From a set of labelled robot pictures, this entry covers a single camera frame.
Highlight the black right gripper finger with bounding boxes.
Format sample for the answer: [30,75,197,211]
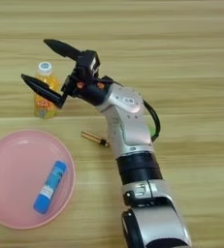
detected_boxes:
[43,39,84,62]
[20,74,68,109]

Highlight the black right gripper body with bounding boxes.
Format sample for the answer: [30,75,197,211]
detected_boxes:
[60,69,113,108]

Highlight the orange juice bottle white cap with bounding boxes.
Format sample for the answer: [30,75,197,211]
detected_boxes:
[33,61,60,120]

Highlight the blue glue stick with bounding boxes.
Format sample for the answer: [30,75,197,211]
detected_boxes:
[32,160,68,215]

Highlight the small black box white label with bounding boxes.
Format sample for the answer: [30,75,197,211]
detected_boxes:
[77,49,101,78]

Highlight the brass and black small cylinder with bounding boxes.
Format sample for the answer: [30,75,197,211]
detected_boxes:
[80,130,111,148]

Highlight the green plastic object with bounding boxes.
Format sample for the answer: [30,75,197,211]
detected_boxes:
[147,123,157,138]

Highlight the pink round plate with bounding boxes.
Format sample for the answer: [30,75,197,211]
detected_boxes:
[0,129,77,231]

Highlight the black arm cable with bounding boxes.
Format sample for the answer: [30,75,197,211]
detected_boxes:
[143,100,162,142]

